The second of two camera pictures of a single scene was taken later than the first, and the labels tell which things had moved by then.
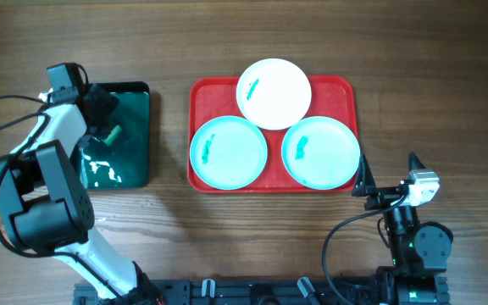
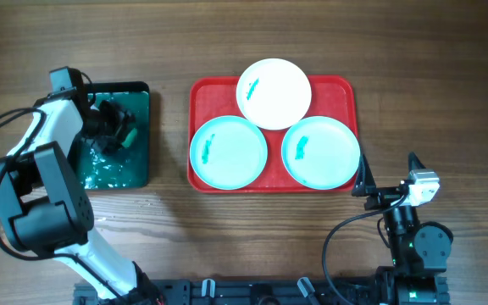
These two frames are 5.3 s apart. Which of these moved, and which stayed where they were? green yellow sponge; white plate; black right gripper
Moved: green yellow sponge
Stayed: black right gripper; white plate
